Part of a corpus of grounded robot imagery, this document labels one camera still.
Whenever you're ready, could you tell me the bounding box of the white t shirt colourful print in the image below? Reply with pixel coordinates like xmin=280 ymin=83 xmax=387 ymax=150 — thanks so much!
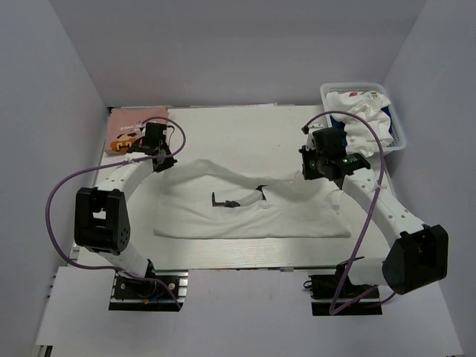
xmin=326 ymin=89 xmax=394 ymax=159

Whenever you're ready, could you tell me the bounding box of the blue t shirt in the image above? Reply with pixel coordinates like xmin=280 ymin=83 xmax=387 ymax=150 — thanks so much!
xmin=330 ymin=106 xmax=395 ymax=142

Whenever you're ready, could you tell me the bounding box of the white t shirt robot print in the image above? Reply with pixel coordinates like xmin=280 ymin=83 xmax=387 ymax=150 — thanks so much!
xmin=153 ymin=160 xmax=351 ymax=239

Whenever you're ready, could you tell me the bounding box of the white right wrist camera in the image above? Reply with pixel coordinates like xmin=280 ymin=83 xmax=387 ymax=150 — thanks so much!
xmin=301 ymin=126 xmax=315 ymax=151

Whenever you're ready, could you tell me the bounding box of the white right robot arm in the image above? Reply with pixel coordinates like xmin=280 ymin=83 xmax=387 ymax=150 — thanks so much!
xmin=300 ymin=128 xmax=448 ymax=297

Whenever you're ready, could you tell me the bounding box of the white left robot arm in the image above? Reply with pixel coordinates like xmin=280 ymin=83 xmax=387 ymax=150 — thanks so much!
xmin=74 ymin=123 xmax=176 ymax=297

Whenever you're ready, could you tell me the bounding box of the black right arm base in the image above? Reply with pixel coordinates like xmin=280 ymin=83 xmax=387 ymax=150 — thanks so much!
xmin=307 ymin=273 xmax=384 ymax=317

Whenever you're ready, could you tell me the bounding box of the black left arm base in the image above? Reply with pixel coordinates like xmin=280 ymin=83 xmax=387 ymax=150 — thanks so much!
xmin=109 ymin=271 xmax=188 ymax=312

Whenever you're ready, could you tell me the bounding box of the folded pink t shirt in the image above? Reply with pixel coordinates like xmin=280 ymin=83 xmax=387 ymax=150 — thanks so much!
xmin=103 ymin=106 xmax=169 ymax=155

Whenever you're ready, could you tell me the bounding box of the white plastic basket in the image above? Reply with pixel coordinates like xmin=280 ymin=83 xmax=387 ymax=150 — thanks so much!
xmin=320 ymin=82 xmax=407 ymax=157

